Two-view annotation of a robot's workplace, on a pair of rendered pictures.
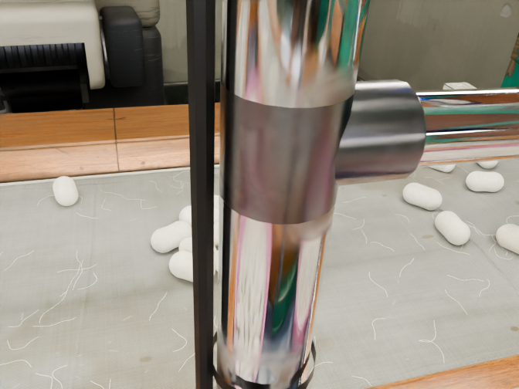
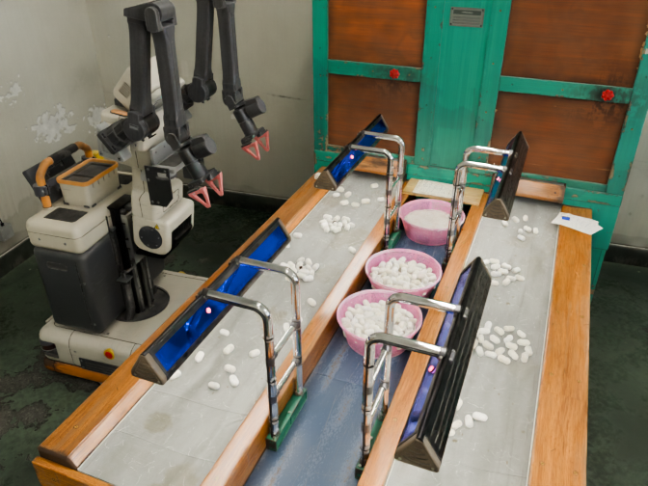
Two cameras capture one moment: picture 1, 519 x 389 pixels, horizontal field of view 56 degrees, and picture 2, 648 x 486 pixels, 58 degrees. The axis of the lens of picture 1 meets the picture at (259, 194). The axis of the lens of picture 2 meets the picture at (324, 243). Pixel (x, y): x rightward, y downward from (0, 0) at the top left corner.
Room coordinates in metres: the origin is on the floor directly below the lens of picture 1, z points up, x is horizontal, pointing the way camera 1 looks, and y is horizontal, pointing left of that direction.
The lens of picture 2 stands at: (-0.97, 1.64, 1.90)
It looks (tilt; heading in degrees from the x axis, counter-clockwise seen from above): 31 degrees down; 310
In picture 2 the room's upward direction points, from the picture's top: straight up
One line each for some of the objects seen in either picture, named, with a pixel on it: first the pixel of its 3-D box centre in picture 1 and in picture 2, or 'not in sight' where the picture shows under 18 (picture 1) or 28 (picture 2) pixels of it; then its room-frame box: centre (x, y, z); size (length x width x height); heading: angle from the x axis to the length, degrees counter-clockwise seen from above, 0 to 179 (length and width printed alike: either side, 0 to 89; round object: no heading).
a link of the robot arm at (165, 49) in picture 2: not in sight; (169, 77); (0.57, 0.53, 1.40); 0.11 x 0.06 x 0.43; 112
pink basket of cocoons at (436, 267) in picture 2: not in sight; (402, 279); (-0.09, 0.14, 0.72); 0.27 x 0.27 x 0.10
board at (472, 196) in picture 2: not in sight; (443, 191); (0.11, -0.49, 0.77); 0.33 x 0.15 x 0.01; 18
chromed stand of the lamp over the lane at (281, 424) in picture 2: not in sight; (256, 351); (-0.11, 0.87, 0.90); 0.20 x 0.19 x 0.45; 108
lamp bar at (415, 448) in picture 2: not in sight; (453, 342); (-0.57, 0.72, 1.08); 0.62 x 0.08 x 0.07; 108
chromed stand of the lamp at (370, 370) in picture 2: not in sight; (410, 394); (-0.50, 0.75, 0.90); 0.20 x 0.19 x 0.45; 108
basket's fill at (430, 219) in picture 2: not in sight; (430, 226); (0.04, -0.28, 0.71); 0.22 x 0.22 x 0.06
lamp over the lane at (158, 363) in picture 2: not in sight; (223, 285); (-0.04, 0.89, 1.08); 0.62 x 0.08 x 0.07; 108
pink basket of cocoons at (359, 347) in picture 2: not in sight; (378, 326); (-0.18, 0.41, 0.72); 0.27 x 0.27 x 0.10
